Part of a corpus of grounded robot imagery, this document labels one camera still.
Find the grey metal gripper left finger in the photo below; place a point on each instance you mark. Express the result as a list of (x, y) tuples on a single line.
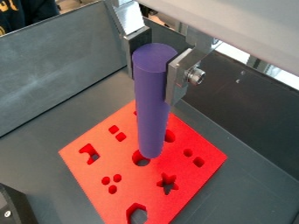
[(134, 32)]

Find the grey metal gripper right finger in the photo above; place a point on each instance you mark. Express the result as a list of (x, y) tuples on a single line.
[(184, 68)]

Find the purple cylinder peg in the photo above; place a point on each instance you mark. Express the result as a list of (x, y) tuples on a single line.
[(150, 60)]

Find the person in dark shirt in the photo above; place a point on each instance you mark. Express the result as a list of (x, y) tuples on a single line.
[(19, 13)]

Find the red shape-sorting board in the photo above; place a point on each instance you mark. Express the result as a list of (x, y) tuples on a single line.
[(124, 182)]

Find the black box at corner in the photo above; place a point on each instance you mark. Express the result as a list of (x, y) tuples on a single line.
[(15, 208)]

